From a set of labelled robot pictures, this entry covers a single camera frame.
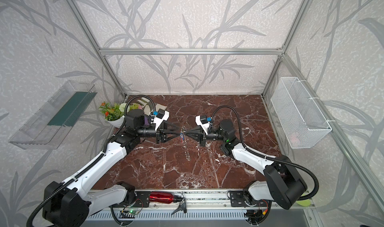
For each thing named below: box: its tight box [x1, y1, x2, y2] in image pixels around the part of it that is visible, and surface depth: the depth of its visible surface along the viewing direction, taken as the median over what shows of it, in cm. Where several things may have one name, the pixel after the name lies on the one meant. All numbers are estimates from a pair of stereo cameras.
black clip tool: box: [171, 191, 187, 216], surface depth 72 cm
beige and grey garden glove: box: [137, 97, 168, 115], surface depth 115 cm
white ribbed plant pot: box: [107, 114, 125, 128], surface depth 96 cm
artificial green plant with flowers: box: [98, 102, 130, 121], surface depth 93 cm
